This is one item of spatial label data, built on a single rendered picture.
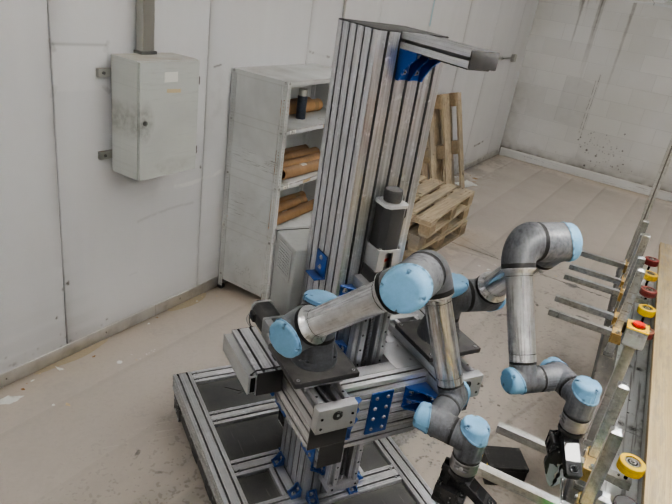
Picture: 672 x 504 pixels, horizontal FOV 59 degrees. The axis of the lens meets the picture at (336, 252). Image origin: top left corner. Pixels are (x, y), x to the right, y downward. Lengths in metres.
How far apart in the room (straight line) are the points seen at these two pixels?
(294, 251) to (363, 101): 0.65
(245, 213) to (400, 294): 2.67
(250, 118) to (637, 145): 6.62
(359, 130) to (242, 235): 2.37
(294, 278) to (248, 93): 1.85
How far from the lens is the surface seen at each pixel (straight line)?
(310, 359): 1.85
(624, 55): 9.33
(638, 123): 9.36
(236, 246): 4.14
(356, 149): 1.82
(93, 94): 3.25
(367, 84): 1.78
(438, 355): 1.65
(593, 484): 1.97
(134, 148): 3.21
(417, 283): 1.41
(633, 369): 3.30
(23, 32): 3.01
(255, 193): 3.90
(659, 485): 2.15
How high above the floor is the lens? 2.14
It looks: 25 degrees down
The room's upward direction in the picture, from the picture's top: 9 degrees clockwise
